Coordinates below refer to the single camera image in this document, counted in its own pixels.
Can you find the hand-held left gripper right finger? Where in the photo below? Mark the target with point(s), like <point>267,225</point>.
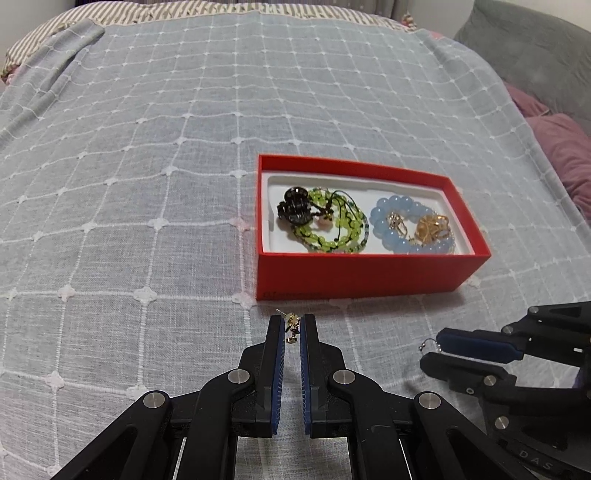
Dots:
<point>304,369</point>

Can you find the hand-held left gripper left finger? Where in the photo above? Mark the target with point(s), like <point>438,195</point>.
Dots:
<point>277,369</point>

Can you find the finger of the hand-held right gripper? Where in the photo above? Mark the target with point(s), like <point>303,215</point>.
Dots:
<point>475,344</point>
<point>461,374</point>

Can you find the silver hook earring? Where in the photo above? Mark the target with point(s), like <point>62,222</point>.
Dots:
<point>427,342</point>

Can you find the small gold earring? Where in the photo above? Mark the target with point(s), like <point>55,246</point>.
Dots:
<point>291,323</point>

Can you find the red jewelry box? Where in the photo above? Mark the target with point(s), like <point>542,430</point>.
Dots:
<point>360,277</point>

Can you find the gold openwork ornament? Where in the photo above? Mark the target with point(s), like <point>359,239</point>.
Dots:
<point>429,228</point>

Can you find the black hair claw clip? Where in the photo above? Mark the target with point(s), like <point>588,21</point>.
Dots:
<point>295,203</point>

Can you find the large purple pillow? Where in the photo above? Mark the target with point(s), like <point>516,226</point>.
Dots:
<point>568,152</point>

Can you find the blue grid-pattern blanket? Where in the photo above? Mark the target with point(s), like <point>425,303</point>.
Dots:
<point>138,184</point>

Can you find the grey sofa cushion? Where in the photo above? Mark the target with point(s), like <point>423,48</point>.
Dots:
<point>531,46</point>

